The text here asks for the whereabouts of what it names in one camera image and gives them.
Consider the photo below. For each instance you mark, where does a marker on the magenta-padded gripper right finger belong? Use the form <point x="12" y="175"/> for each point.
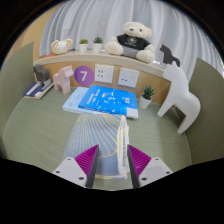
<point x="155" y="168"/>

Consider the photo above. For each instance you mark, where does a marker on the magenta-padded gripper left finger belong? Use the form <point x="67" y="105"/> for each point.
<point x="70" y="168"/>

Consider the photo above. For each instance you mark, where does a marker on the light blue book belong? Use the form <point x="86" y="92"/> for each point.
<point x="73" y="101"/>

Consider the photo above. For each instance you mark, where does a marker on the small plant in white pot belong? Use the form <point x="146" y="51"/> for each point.
<point x="83" y="47"/>
<point x="145" y="101"/>
<point x="97" y="47"/>

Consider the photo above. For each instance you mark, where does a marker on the green partition panel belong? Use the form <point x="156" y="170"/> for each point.
<point x="15" y="90"/>
<point x="208" y="123"/>

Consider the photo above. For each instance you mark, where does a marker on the large white horse figure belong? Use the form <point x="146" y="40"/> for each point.
<point x="180" y="96"/>

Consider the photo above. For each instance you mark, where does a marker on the bright blue book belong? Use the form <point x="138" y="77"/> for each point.
<point x="106" y="100"/>

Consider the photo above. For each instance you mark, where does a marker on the navy blue book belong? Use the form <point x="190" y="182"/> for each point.
<point x="35" y="90"/>

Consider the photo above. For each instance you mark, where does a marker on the pink horse figure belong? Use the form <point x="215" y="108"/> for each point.
<point x="63" y="80"/>

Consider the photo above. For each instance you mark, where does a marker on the round purple number sign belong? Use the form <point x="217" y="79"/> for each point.
<point x="84" y="75"/>

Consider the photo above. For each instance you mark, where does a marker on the dark grey horse figure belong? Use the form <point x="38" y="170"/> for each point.
<point x="40" y="73"/>

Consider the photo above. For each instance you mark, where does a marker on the small black horse figure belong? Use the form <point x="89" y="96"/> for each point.
<point x="168" y="56"/>

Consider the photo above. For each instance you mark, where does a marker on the round cream plush toy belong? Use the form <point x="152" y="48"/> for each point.
<point x="61" y="47"/>

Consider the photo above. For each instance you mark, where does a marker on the cream teddy bear black shirt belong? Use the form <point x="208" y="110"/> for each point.
<point x="131" y="41"/>

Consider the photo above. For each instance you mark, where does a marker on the white curtain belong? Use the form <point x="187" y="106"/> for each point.
<point x="100" y="20"/>

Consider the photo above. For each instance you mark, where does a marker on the white wall socket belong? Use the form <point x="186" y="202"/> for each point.
<point x="104" y="73"/>
<point x="128" y="77"/>

